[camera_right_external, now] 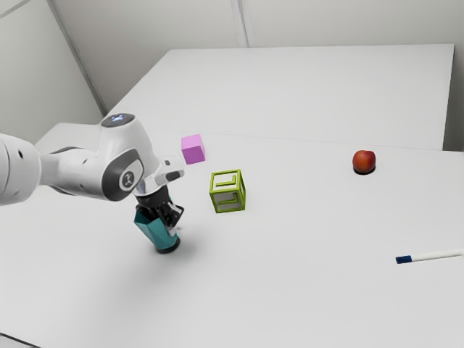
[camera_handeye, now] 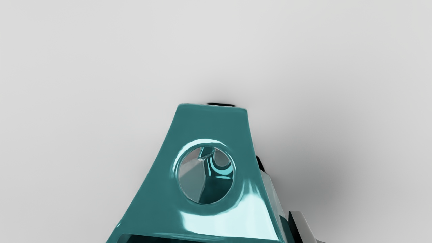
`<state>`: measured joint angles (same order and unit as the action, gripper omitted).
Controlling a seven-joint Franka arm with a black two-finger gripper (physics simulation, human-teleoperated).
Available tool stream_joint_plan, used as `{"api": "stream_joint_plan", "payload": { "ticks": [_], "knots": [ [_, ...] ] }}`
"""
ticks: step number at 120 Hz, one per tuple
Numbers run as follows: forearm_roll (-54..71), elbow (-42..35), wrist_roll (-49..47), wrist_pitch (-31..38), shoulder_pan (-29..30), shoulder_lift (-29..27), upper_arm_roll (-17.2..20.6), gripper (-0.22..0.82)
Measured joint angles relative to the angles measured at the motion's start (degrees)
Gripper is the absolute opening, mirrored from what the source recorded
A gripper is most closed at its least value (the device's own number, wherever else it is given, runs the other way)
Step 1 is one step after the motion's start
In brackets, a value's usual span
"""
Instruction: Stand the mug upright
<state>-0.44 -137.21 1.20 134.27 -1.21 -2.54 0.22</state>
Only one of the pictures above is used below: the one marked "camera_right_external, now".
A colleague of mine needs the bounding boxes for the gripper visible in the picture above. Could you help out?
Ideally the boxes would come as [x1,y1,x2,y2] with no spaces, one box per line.
[134,184,186,234]

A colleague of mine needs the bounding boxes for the red apple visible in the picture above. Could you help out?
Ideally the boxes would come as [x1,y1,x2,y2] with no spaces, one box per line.
[352,149,377,174]

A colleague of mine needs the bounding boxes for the teal faceted mug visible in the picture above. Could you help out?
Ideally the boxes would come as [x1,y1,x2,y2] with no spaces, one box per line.
[132,207,181,255]

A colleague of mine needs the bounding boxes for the green frame cube block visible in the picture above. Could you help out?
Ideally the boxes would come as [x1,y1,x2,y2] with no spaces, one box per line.
[208,168,247,215]

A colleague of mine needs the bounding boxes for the pink cube block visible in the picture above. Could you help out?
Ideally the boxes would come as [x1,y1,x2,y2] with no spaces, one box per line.
[181,133,207,165]

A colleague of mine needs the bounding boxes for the white pen with blue cap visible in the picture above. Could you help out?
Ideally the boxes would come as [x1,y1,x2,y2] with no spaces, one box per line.
[394,248,464,265]

